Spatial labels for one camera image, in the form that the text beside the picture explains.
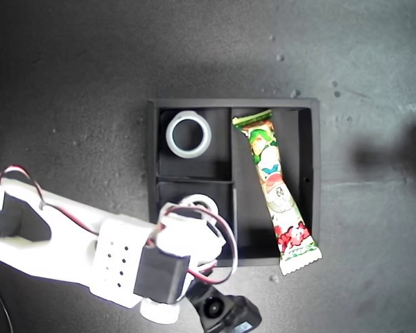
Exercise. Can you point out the small white tape roll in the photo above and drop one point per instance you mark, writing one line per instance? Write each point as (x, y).
(197, 199)

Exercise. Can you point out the large white tape roll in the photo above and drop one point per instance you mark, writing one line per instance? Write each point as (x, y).
(173, 145)

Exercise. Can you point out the green printed snack bar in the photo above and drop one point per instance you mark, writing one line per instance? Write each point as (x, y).
(277, 194)

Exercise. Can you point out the black tray with wells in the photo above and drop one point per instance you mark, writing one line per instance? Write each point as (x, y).
(194, 170)

